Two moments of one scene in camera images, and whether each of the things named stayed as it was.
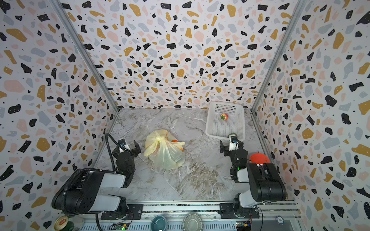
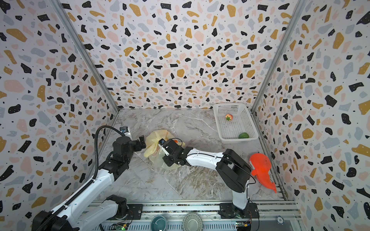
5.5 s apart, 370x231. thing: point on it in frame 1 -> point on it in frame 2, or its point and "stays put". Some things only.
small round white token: x=280 y=219 stays put
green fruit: x=232 y=133 -> x=243 y=135
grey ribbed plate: x=192 y=222 stays put
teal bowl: x=157 y=223 stays put
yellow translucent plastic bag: x=164 y=149 stays put
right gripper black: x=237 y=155 -> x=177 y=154
